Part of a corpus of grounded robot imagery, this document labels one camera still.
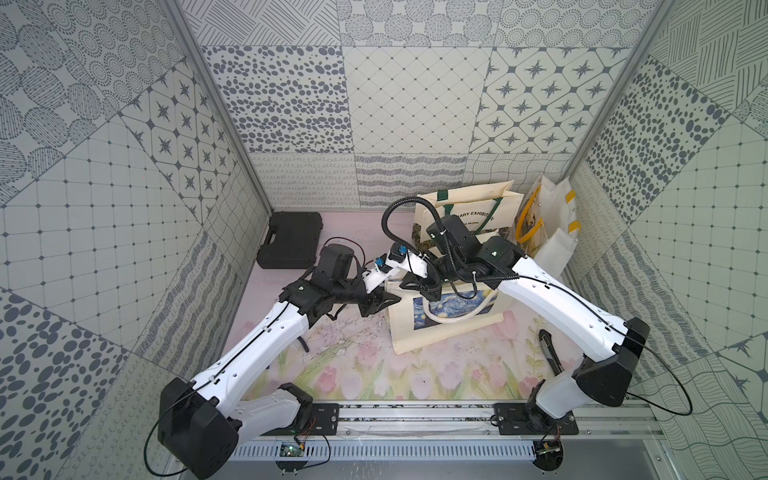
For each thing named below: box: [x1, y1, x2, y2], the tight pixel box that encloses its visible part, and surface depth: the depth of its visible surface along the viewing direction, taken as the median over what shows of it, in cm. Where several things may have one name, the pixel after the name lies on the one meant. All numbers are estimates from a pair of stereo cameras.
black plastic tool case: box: [256, 211, 323, 269], surface depth 109 cm
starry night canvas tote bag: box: [384, 279, 504, 356], surface depth 79 cm
